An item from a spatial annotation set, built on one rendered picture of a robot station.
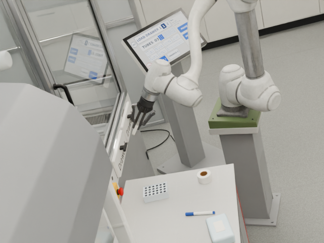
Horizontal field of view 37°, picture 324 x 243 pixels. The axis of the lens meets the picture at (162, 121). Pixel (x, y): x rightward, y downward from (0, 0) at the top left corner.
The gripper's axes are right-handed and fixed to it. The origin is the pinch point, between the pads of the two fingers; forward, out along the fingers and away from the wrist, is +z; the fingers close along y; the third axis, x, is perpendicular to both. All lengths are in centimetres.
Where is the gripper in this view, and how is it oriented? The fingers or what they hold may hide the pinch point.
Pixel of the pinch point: (135, 128)
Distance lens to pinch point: 255.6
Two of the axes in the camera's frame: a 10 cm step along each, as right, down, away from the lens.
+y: -9.3, -3.3, -1.4
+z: -3.5, 7.8, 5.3
